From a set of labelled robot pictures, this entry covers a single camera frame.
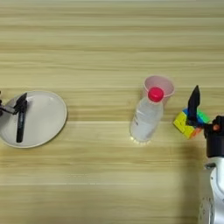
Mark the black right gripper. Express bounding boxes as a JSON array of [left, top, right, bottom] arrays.
[[186, 84, 224, 158]]

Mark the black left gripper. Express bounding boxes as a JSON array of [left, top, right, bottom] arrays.
[[0, 92, 29, 116]]

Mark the multicoloured puzzle cube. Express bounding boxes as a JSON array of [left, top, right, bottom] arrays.
[[172, 108, 211, 140]]

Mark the black marker pen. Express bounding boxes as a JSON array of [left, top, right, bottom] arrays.
[[16, 100, 28, 144]]

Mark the round cream plate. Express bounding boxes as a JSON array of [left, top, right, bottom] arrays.
[[0, 90, 68, 149]]

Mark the pink plastic cup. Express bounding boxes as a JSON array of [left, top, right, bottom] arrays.
[[143, 75, 176, 107]]

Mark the clear bottle with red cap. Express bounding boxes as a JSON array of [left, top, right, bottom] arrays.
[[129, 87, 165, 144]]

